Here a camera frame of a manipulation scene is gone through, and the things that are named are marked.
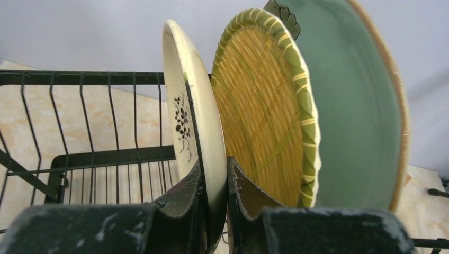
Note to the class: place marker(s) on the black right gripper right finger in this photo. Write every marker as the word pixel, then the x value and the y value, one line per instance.
pixel 259 224

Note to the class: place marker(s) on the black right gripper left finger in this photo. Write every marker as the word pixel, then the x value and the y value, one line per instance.
pixel 170 224

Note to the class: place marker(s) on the cream floral plate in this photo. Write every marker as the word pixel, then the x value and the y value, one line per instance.
pixel 196 124

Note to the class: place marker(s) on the yellow bamboo pattern plate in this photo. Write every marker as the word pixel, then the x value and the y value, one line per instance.
pixel 268 113

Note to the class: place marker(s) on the black wire dish rack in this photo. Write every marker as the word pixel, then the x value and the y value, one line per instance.
pixel 73 137

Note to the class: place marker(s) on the light green flower plate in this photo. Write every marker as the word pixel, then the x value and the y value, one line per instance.
pixel 362 108

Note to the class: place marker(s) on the black music stand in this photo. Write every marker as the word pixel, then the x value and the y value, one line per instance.
pixel 433 222

